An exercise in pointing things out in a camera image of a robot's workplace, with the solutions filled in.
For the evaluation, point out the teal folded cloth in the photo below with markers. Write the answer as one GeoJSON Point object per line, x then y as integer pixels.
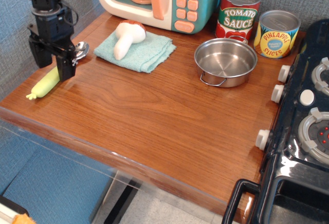
{"type": "Point", "coordinates": [141, 57]}

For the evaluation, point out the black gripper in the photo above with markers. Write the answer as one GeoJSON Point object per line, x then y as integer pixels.
{"type": "Point", "coordinates": [51, 35]}

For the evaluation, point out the small steel pot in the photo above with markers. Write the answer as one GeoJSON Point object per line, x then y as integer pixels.
{"type": "Point", "coordinates": [224, 62]}

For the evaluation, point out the yellow handled metal spoon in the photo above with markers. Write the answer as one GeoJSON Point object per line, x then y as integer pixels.
{"type": "Point", "coordinates": [51, 79]}

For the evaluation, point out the black toy stove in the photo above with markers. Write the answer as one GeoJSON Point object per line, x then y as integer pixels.
{"type": "Point", "coordinates": [294, 172]}

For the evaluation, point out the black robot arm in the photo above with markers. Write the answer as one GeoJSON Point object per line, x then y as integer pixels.
{"type": "Point", "coordinates": [49, 5]}

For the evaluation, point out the pineapple slices can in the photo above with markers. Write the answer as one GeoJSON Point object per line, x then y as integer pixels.
{"type": "Point", "coordinates": [276, 33]}

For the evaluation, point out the tomato sauce can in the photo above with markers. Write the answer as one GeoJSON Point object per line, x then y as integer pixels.
{"type": "Point", "coordinates": [236, 19]}

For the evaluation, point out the plush white mushroom toy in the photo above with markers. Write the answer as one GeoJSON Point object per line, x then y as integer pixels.
{"type": "Point", "coordinates": [128, 32]}

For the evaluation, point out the toy microwave teal and cream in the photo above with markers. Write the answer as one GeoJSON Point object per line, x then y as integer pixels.
{"type": "Point", "coordinates": [184, 16]}

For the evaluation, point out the orange and black object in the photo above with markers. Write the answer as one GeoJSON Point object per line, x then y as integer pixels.
{"type": "Point", "coordinates": [12, 212]}

